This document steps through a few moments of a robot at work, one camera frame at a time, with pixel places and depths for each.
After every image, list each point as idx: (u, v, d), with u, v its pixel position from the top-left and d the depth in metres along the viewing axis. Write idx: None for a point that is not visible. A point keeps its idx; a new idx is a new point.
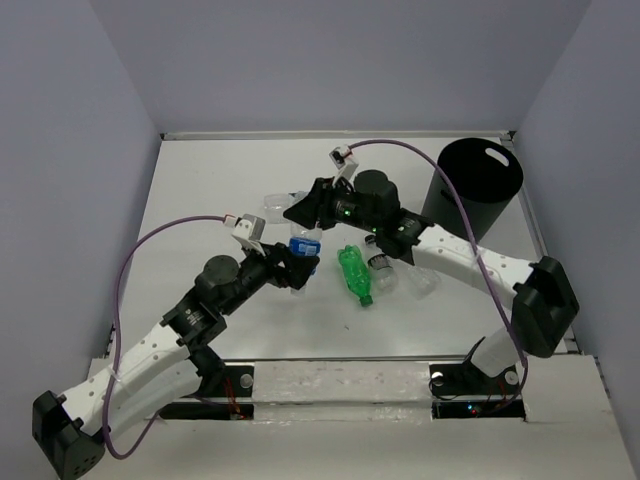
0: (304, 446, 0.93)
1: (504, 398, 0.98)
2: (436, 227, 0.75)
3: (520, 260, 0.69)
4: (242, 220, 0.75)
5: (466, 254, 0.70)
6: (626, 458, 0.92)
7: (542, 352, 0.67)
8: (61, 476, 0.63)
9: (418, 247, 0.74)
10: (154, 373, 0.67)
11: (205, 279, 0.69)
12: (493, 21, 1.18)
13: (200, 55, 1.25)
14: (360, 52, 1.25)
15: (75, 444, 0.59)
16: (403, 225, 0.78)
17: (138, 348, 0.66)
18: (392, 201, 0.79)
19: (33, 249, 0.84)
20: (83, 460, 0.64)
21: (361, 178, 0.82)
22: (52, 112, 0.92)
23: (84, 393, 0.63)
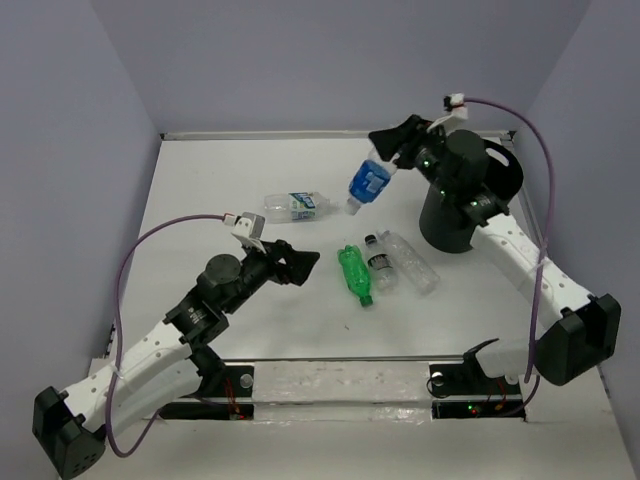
0: (304, 446, 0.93)
1: (504, 398, 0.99)
2: (509, 217, 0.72)
3: (581, 287, 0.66)
4: (242, 219, 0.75)
5: (530, 261, 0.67)
6: (627, 458, 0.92)
7: (555, 375, 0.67)
8: (61, 473, 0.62)
9: (484, 229, 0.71)
10: (155, 371, 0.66)
11: (207, 278, 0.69)
12: (492, 22, 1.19)
13: (200, 55, 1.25)
14: (360, 54, 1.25)
15: (77, 441, 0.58)
16: (475, 201, 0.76)
17: (140, 346, 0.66)
18: (477, 170, 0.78)
19: (32, 247, 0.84)
20: (84, 458, 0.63)
21: (457, 137, 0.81)
22: (53, 109, 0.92)
23: (85, 390, 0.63)
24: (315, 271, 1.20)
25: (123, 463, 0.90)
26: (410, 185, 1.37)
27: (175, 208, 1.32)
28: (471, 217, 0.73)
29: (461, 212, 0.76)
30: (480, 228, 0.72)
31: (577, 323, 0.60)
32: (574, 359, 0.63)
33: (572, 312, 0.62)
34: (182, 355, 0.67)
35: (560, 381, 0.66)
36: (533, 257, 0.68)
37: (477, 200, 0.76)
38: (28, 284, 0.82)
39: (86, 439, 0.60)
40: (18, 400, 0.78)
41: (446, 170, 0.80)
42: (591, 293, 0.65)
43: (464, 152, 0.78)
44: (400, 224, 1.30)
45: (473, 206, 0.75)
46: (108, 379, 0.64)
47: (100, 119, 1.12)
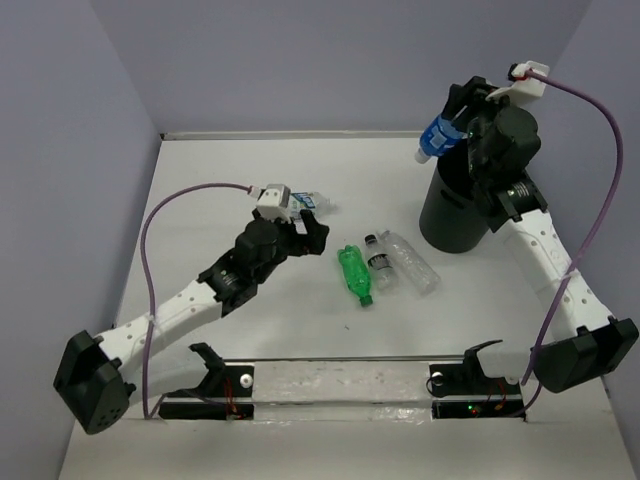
0: (304, 446, 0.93)
1: (504, 398, 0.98)
2: (546, 216, 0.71)
3: (604, 307, 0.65)
4: (269, 189, 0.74)
5: (558, 270, 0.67)
6: (627, 458, 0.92)
7: (551, 383, 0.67)
8: (86, 425, 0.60)
9: (518, 224, 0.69)
10: (189, 324, 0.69)
11: (245, 239, 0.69)
12: (492, 23, 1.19)
13: (200, 55, 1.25)
14: (359, 54, 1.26)
15: (113, 383, 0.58)
16: (513, 190, 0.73)
17: (175, 300, 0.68)
18: (523, 157, 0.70)
19: (32, 247, 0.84)
20: (111, 411, 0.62)
21: (508, 113, 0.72)
22: (54, 109, 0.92)
23: (121, 336, 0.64)
24: (315, 270, 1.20)
25: (123, 463, 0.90)
26: (410, 185, 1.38)
27: (175, 208, 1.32)
28: (505, 210, 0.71)
29: (494, 199, 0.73)
30: (512, 222, 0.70)
31: (590, 343, 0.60)
32: (577, 374, 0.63)
33: (587, 332, 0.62)
34: (216, 311, 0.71)
35: (556, 390, 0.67)
36: (562, 267, 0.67)
37: (514, 188, 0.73)
38: (28, 283, 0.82)
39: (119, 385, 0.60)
40: (17, 399, 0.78)
41: (488, 148, 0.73)
42: (613, 316, 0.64)
43: (513, 135, 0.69)
44: (400, 224, 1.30)
45: (510, 195, 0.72)
46: (144, 328, 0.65)
47: (101, 118, 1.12)
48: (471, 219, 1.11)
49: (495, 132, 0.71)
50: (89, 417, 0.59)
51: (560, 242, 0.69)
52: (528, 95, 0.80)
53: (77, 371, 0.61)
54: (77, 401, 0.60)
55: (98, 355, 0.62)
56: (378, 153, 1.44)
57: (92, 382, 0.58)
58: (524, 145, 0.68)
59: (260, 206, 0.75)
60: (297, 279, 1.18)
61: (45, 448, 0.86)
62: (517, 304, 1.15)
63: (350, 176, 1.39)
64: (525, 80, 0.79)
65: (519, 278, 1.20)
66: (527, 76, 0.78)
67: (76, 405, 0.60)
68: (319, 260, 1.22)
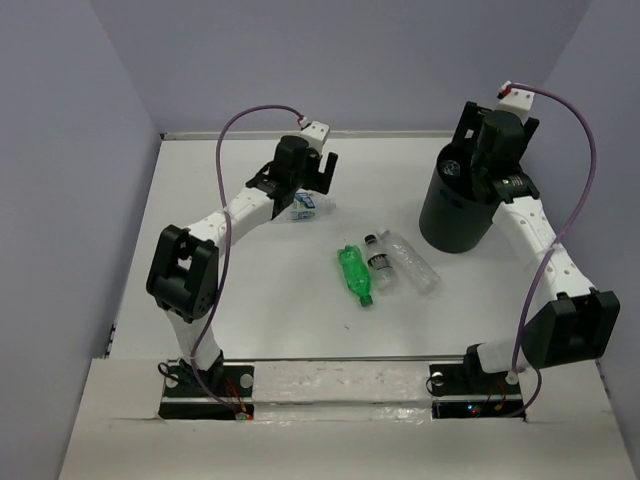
0: (305, 447, 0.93)
1: (504, 398, 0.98)
2: (536, 201, 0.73)
3: (586, 280, 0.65)
4: (317, 124, 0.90)
5: (542, 244, 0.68)
6: (627, 458, 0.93)
7: (535, 362, 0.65)
8: (187, 310, 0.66)
9: (508, 205, 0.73)
10: (250, 222, 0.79)
11: (285, 146, 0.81)
12: (491, 23, 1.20)
13: (202, 56, 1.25)
14: (360, 55, 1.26)
15: (212, 255, 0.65)
16: (507, 180, 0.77)
17: (237, 201, 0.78)
18: (511, 146, 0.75)
19: (33, 247, 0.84)
20: (204, 297, 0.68)
21: (496, 113, 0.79)
22: (55, 111, 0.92)
23: (203, 226, 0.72)
24: (315, 270, 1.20)
25: (123, 462, 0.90)
26: (410, 185, 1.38)
27: (175, 208, 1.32)
28: (498, 193, 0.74)
29: (489, 187, 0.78)
30: (504, 204, 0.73)
31: (568, 305, 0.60)
32: (560, 347, 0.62)
33: (567, 297, 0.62)
34: (268, 211, 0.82)
35: (538, 368, 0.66)
36: (546, 241, 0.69)
37: (509, 179, 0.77)
38: (29, 283, 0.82)
39: (215, 261, 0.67)
40: (18, 398, 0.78)
41: (482, 145, 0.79)
42: (595, 288, 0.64)
43: (498, 126, 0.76)
44: (400, 224, 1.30)
45: (504, 183, 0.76)
46: (220, 219, 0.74)
47: (101, 119, 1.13)
48: (471, 220, 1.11)
49: (483, 129, 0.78)
50: (191, 296, 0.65)
51: (549, 224, 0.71)
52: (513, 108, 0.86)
53: (171, 261, 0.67)
54: (178, 285, 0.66)
55: (188, 244, 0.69)
56: (378, 153, 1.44)
57: (192, 260, 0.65)
58: (509, 134, 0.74)
59: (303, 132, 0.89)
60: (298, 277, 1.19)
61: (45, 446, 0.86)
62: (517, 304, 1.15)
63: (350, 176, 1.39)
64: (510, 94, 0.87)
65: (518, 277, 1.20)
66: (510, 90, 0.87)
67: (176, 289, 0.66)
68: (319, 259, 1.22)
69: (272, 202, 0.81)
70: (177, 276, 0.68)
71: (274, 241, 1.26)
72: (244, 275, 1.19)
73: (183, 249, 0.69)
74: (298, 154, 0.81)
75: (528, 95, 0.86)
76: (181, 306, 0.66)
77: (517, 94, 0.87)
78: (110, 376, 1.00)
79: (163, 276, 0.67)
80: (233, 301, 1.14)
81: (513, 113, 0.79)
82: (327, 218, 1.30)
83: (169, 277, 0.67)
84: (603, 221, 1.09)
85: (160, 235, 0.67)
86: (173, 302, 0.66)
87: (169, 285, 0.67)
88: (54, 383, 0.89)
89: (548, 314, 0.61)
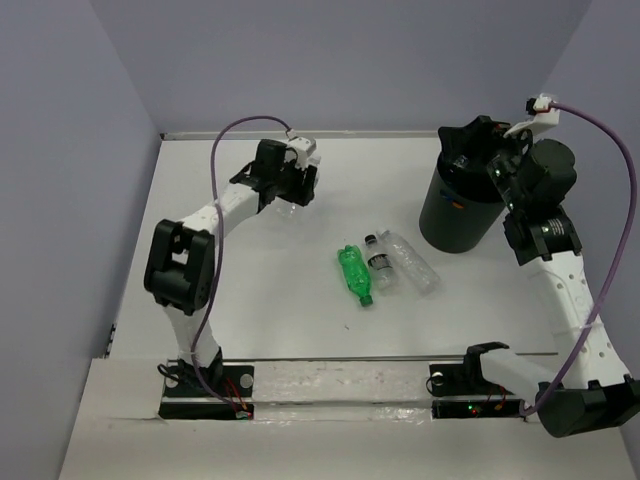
0: (305, 447, 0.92)
1: (504, 398, 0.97)
2: (578, 260, 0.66)
3: (621, 363, 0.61)
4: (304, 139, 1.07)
5: (580, 318, 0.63)
6: (626, 458, 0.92)
7: (549, 426, 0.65)
8: (189, 301, 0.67)
9: (548, 265, 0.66)
10: (238, 216, 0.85)
11: (266, 145, 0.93)
12: (491, 23, 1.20)
13: (200, 55, 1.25)
14: (359, 53, 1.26)
15: (209, 244, 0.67)
16: (547, 225, 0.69)
17: (226, 196, 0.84)
18: (557, 190, 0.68)
19: (32, 248, 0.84)
20: (202, 287, 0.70)
21: (543, 145, 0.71)
22: (53, 113, 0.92)
23: (196, 219, 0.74)
24: (315, 269, 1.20)
25: (124, 462, 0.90)
26: (410, 185, 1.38)
27: (175, 207, 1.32)
28: (536, 245, 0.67)
29: (525, 232, 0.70)
30: (542, 260, 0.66)
31: (598, 399, 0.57)
32: (579, 427, 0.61)
33: (599, 387, 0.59)
34: (254, 205, 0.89)
35: (554, 435, 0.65)
36: (584, 315, 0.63)
37: (549, 225, 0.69)
38: (28, 283, 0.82)
39: (211, 251, 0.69)
40: (17, 399, 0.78)
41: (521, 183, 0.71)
42: (630, 375, 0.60)
43: (547, 166, 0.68)
44: (400, 224, 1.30)
45: (543, 231, 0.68)
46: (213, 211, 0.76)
47: (101, 118, 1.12)
48: (479, 216, 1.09)
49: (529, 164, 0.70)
50: (190, 285, 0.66)
51: (588, 288, 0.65)
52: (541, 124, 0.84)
53: (167, 255, 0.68)
54: (176, 278, 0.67)
55: (182, 237, 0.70)
56: (378, 152, 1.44)
57: (191, 247, 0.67)
58: (558, 178, 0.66)
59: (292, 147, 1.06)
60: (298, 277, 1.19)
61: (46, 446, 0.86)
62: (517, 305, 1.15)
63: (349, 176, 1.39)
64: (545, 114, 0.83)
65: (520, 278, 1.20)
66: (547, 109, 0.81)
67: (174, 282, 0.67)
68: (319, 259, 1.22)
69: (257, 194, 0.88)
70: (174, 270, 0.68)
71: (274, 240, 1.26)
72: (245, 275, 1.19)
73: (177, 243, 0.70)
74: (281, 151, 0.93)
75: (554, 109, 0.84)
76: (179, 298, 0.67)
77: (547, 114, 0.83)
78: (111, 376, 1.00)
79: (160, 269, 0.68)
80: (233, 301, 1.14)
81: (558, 144, 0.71)
82: (327, 218, 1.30)
83: (165, 270, 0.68)
84: (603, 222, 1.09)
85: (155, 228, 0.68)
86: (172, 296, 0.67)
87: (166, 279, 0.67)
88: (54, 384, 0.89)
89: (576, 404, 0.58)
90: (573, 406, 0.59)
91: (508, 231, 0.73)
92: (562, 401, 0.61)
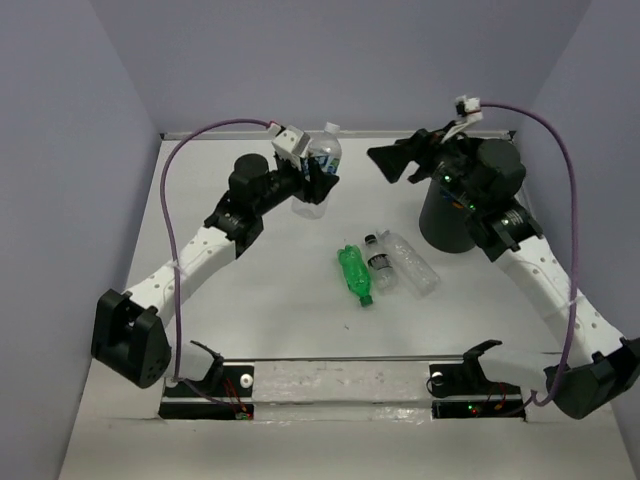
0: (304, 447, 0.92)
1: (504, 398, 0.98)
2: (542, 242, 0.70)
3: (613, 329, 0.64)
4: (288, 133, 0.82)
5: (564, 295, 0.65)
6: (626, 457, 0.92)
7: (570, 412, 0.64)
8: (135, 380, 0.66)
9: (518, 254, 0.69)
10: (206, 268, 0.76)
11: (237, 178, 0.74)
12: (491, 23, 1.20)
13: (200, 54, 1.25)
14: (360, 53, 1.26)
15: (155, 328, 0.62)
16: (507, 218, 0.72)
17: (191, 247, 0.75)
18: (510, 184, 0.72)
19: (33, 248, 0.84)
20: (154, 363, 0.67)
21: (487, 143, 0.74)
22: (54, 113, 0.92)
23: (148, 287, 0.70)
24: (315, 269, 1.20)
25: (124, 462, 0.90)
26: (410, 184, 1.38)
27: (175, 207, 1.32)
28: (501, 239, 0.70)
29: (488, 230, 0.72)
30: (511, 252, 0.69)
31: (607, 369, 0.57)
32: (596, 403, 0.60)
33: (603, 357, 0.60)
34: (230, 251, 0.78)
35: (575, 419, 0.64)
36: (566, 292, 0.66)
37: (508, 217, 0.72)
38: (29, 283, 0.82)
39: (159, 333, 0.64)
40: (17, 399, 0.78)
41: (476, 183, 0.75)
42: (624, 338, 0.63)
43: (498, 165, 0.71)
44: (400, 224, 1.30)
45: (504, 224, 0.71)
46: (170, 276, 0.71)
47: (100, 118, 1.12)
48: None
49: (480, 166, 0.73)
50: (138, 367, 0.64)
51: (561, 267, 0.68)
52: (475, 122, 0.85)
53: (113, 329, 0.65)
54: (122, 354, 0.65)
55: (130, 308, 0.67)
56: None
57: (133, 332, 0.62)
58: (511, 174, 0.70)
59: (277, 147, 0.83)
60: (298, 277, 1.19)
61: (46, 447, 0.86)
62: (517, 305, 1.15)
63: (350, 176, 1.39)
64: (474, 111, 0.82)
65: None
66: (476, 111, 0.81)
67: (120, 358, 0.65)
68: (319, 259, 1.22)
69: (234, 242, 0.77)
70: (121, 344, 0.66)
71: (274, 241, 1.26)
72: (245, 275, 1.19)
73: (128, 312, 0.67)
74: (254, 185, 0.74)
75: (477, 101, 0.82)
76: (130, 375, 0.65)
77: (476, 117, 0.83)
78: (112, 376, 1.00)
79: (107, 344, 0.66)
80: (232, 302, 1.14)
81: (497, 140, 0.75)
82: (327, 218, 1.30)
83: (114, 345, 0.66)
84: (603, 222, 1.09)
85: (98, 304, 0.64)
86: (119, 370, 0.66)
87: (113, 353, 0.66)
88: (53, 384, 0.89)
89: (586, 380, 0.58)
90: (586, 384, 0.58)
91: (472, 230, 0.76)
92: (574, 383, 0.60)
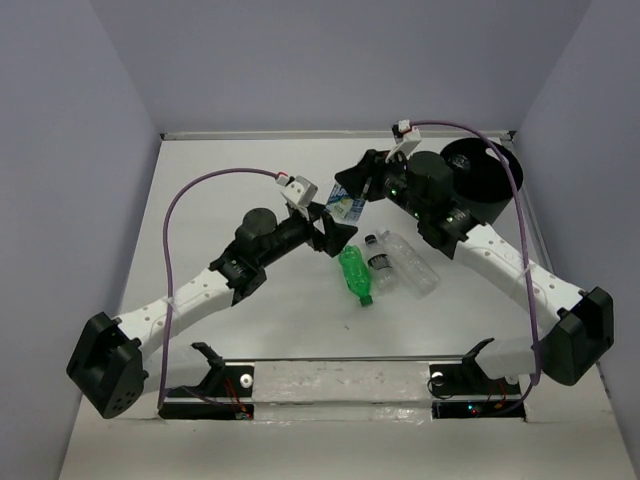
0: (304, 446, 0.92)
1: (504, 398, 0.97)
2: (487, 229, 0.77)
3: (571, 284, 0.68)
4: (295, 184, 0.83)
5: (517, 267, 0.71)
6: (627, 458, 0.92)
7: (564, 376, 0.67)
8: (101, 410, 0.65)
9: (466, 244, 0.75)
10: (200, 310, 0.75)
11: (245, 231, 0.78)
12: (491, 22, 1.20)
13: (200, 54, 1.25)
14: (360, 51, 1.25)
15: (132, 360, 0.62)
16: (451, 216, 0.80)
17: (189, 287, 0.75)
18: (445, 187, 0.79)
19: (32, 248, 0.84)
20: (125, 395, 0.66)
21: (414, 156, 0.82)
22: (53, 112, 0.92)
23: (139, 318, 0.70)
24: (315, 269, 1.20)
25: (124, 462, 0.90)
26: None
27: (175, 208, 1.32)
28: (450, 235, 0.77)
29: (439, 231, 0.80)
30: (461, 242, 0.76)
31: (577, 322, 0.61)
32: (582, 359, 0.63)
33: (568, 312, 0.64)
34: (226, 299, 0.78)
35: (571, 382, 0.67)
36: (519, 264, 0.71)
37: (452, 215, 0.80)
38: (30, 282, 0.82)
39: (135, 366, 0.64)
40: (17, 399, 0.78)
41: (414, 193, 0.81)
42: (583, 290, 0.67)
43: (428, 173, 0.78)
44: (400, 224, 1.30)
45: (449, 223, 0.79)
46: (162, 311, 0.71)
47: (100, 118, 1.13)
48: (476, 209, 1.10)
49: (411, 176, 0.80)
50: (104, 396, 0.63)
51: (509, 243, 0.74)
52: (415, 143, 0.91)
53: (94, 352, 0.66)
54: (95, 380, 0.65)
55: (116, 335, 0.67)
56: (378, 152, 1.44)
57: (111, 360, 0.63)
58: (440, 180, 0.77)
59: (285, 197, 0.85)
60: (298, 278, 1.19)
61: (46, 447, 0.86)
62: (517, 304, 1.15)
63: None
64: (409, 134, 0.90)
65: None
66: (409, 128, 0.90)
67: (92, 384, 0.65)
68: (319, 260, 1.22)
69: (232, 291, 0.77)
70: (98, 368, 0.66)
71: None
72: None
73: (113, 339, 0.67)
74: (260, 240, 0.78)
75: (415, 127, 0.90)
76: (95, 402, 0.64)
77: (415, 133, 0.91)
78: None
79: (82, 365, 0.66)
80: None
81: (420, 152, 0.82)
82: None
83: (89, 368, 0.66)
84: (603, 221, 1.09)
85: (86, 324, 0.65)
86: (88, 396, 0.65)
87: (87, 378, 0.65)
88: (52, 385, 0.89)
89: (562, 338, 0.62)
90: (562, 341, 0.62)
91: (426, 235, 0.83)
92: (556, 346, 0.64)
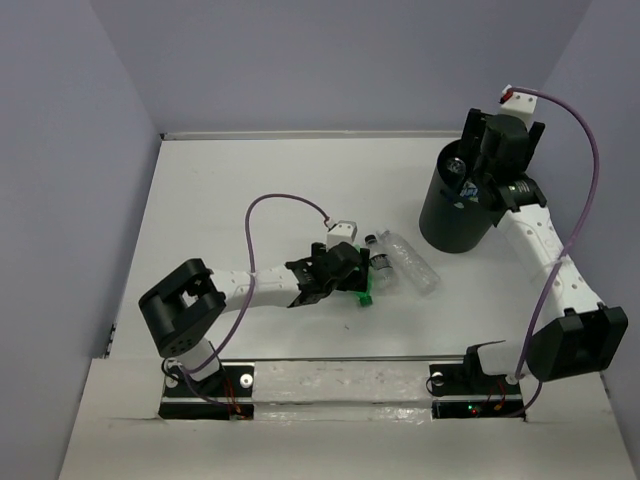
0: (304, 447, 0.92)
1: (504, 398, 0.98)
2: (542, 210, 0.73)
3: (595, 295, 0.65)
4: (343, 224, 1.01)
5: (550, 256, 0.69)
6: (626, 458, 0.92)
7: (541, 372, 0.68)
8: (159, 345, 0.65)
9: (516, 215, 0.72)
10: (268, 298, 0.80)
11: (337, 252, 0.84)
12: (490, 22, 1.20)
13: (200, 55, 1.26)
14: (359, 51, 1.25)
15: (216, 309, 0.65)
16: (513, 186, 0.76)
17: (268, 272, 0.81)
18: (515, 152, 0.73)
19: (33, 249, 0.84)
20: (184, 342, 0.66)
21: (500, 117, 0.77)
22: (54, 113, 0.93)
23: (226, 277, 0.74)
24: None
25: (124, 462, 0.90)
26: (410, 184, 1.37)
27: (174, 207, 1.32)
28: (505, 201, 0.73)
29: (495, 193, 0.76)
30: (511, 213, 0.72)
31: (575, 325, 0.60)
32: (564, 361, 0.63)
33: (575, 314, 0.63)
34: (288, 298, 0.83)
35: (544, 379, 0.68)
36: (553, 254, 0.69)
37: (516, 185, 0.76)
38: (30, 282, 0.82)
39: (212, 318, 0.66)
40: (18, 399, 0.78)
41: (485, 148, 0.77)
42: (604, 304, 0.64)
43: (504, 131, 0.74)
44: (400, 224, 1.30)
45: (510, 189, 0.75)
46: (246, 279, 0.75)
47: (101, 119, 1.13)
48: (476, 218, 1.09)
49: (488, 132, 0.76)
50: (171, 331, 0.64)
51: (555, 233, 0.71)
52: (520, 110, 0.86)
53: (177, 290, 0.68)
54: (166, 316, 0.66)
55: (201, 284, 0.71)
56: (377, 153, 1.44)
57: (196, 302, 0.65)
58: (514, 139, 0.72)
59: (335, 235, 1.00)
60: None
61: (46, 447, 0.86)
62: (518, 304, 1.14)
63: (350, 175, 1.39)
64: (513, 98, 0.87)
65: (520, 278, 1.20)
66: (511, 94, 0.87)
67: (162, 317, 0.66)
68: None
69: (297, 292, 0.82)
70: (171, 307, 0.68)
71: (273, 241, 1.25)
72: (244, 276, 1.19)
73: (197, 286, 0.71)
74: (347, 264, 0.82)
75: (531, 98, 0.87)
76: (158, 335, 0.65)
77: (518, 98, 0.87)
78: (111, 375, 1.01)
79: (161, 297, 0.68)
80: None
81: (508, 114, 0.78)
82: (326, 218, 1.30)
83: (164, 302, 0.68)
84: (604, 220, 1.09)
85: (183, 264, 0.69)
86: (153, 329, 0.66)
87: (158, 310, 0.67)
88: (53, 385, 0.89)
89: (555, 333, 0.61)
90: (553, 336, 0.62)
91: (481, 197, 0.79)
92: (544, 339, 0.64)
